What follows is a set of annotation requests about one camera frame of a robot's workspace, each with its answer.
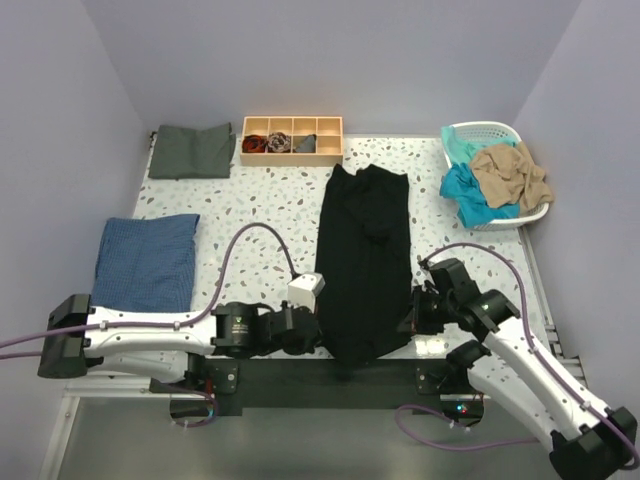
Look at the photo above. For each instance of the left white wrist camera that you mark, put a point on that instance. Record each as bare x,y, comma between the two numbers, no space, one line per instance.
304,290

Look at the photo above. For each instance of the black t-shirt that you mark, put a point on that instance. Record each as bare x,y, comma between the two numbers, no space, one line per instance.
363,253

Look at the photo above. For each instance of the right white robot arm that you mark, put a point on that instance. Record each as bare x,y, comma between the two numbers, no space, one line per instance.
584,436

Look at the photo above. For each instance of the folded grey-green t-shirt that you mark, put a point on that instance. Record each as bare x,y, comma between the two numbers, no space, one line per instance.
187,153

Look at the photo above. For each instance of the red black small item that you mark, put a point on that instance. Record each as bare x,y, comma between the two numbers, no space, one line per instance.
253,144

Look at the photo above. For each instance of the tan t-shirt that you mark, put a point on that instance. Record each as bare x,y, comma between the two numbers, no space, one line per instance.
507,175

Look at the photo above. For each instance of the folded blue t-shirt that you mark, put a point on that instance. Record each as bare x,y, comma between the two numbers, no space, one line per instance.
146,265

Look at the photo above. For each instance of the wooden compartment tray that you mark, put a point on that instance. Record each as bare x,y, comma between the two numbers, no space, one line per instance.
329,146

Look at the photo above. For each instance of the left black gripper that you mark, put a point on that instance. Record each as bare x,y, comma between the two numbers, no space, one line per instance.
307,346

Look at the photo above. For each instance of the dark grey small item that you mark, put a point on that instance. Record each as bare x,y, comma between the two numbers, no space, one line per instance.
304,144

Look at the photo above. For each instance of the white laundry basket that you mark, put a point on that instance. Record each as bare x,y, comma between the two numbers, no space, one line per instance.
524,217

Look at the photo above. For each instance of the teal t-shirt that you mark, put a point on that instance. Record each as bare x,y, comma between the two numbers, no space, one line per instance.
461,144

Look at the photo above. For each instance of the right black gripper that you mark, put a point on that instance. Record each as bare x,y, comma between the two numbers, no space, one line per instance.
415,321

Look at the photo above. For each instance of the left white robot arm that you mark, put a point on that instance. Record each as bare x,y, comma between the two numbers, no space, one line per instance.
168,347

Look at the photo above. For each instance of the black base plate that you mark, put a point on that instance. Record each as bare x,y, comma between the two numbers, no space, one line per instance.
325,384

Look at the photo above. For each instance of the brown patterned small item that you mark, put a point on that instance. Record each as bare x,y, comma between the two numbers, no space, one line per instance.
279,142

